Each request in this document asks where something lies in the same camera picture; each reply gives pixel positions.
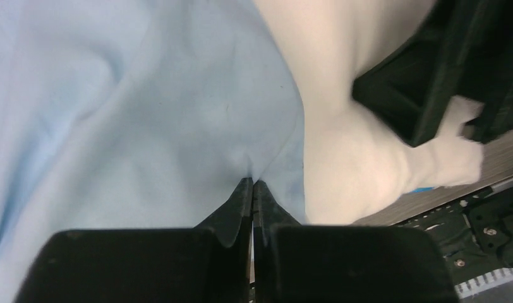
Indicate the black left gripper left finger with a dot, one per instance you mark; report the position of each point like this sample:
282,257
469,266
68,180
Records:
206,263

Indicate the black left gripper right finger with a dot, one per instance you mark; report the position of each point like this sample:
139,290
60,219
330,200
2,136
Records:
313,263

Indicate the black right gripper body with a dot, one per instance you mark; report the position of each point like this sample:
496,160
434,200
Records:
463,48

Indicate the light blue green pillowcase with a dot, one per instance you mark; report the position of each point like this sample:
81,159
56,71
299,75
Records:
136,114

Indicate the blue white small carton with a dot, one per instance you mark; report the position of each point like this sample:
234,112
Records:
422,189

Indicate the white slotted cable duct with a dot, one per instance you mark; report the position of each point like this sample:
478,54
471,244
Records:
484,282

